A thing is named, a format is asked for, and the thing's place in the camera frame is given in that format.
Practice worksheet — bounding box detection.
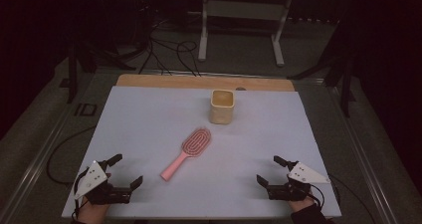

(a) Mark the person's left hand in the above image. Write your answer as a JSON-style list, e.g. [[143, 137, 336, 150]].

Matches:
[[76, 198, 111, 224]]

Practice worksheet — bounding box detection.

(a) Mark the bundle of black cables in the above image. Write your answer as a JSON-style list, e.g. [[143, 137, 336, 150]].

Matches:
[[138, 16, 202, 78]]

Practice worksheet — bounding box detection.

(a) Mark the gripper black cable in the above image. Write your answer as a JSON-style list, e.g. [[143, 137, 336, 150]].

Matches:
[[72, 168, 92, 220], [308, 173, 376, 224]]

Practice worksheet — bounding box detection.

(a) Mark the black rectangular floor frame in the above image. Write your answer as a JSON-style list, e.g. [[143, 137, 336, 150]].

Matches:
[[74, 103, 99, 117]]

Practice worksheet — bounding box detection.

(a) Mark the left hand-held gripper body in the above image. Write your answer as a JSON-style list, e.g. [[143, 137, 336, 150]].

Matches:
[[73, 159, 132, 206]]

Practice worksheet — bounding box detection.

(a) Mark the white table mat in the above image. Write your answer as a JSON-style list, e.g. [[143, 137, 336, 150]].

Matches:
[[61, 85, 342, 220]]

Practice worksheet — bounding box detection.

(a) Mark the person's right hand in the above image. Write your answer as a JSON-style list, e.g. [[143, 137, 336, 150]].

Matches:
[[287, 196, 317, 213]]

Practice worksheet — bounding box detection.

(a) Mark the black floor cable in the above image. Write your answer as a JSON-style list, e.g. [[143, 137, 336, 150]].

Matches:
[[45, 125, 98, 187]]

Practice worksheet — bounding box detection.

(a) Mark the white metal stand frame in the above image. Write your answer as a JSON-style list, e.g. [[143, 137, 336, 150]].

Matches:
[[197, 0, 296, 68]]

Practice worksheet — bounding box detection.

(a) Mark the black stand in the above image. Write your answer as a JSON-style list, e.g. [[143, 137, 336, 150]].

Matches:
[[59, 39, 137, 105], [287, 16, 358, 118]]

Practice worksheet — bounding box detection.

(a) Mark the pink hairbrush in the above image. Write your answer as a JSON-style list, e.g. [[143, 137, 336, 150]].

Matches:
[[159, 126, 212, 182]]

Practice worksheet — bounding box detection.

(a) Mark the beige square cup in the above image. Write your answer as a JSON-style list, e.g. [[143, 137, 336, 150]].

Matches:
[[208, 89, 236, 125]]

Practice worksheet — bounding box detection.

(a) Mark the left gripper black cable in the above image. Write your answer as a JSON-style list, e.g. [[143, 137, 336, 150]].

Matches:
[[72, 168, 92, 220]]

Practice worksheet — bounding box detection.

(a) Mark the metal floor rail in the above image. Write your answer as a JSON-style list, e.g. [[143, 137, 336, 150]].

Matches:
[[0, 73, 112, 224], [326, 84, 401, 224]]

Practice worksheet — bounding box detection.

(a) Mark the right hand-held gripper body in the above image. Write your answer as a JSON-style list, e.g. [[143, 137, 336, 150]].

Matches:
[[266, 160, 331, 202]]

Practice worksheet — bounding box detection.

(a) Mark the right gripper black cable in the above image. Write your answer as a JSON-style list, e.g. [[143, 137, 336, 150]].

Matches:
[[308, 173, 376, 224]]

